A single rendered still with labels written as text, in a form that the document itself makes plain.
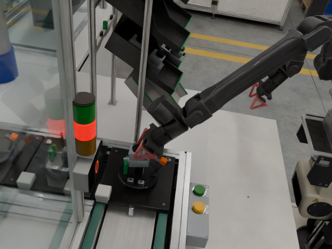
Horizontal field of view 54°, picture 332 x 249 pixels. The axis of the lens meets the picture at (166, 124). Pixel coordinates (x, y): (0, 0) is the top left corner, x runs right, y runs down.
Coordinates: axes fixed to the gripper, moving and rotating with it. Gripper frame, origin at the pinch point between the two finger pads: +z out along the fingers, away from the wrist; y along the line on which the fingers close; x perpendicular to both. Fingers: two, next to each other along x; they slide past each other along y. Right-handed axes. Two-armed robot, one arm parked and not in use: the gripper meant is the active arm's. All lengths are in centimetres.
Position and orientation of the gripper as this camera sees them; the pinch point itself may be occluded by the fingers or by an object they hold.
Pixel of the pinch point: (137, 151)
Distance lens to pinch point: 107.3
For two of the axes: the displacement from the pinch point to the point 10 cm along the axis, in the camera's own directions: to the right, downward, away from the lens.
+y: -1.0, 6.2, -7.8
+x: 6.8, 6.2, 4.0
